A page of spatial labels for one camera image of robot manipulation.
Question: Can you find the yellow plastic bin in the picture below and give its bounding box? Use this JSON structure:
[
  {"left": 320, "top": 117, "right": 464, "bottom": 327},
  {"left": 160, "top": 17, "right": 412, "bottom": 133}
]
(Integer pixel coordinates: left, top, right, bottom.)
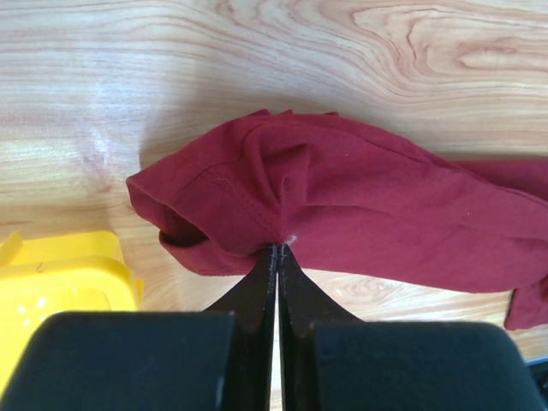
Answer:
[{"left": 0, "top": 229, "right": 145, "bottom": 333}]

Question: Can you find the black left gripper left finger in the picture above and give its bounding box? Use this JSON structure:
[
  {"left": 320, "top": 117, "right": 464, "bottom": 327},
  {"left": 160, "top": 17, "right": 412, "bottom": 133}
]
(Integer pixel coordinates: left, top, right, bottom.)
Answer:
[{"left": 1, "top": 245, "right": 277, "bottom": 410}]

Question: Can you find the dark red t-shirt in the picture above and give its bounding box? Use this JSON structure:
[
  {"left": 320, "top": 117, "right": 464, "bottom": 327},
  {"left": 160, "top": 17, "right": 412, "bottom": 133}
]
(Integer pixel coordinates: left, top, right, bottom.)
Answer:
[{"left": 127, "top": 110, "right": 547, "bottom": 330}]

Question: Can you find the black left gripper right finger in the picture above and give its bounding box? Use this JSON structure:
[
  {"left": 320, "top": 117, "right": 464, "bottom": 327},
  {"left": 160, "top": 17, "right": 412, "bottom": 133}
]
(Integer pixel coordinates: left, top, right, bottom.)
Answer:
[{"left": 278, "top": 246, "right": 542, "bottom": 410}]

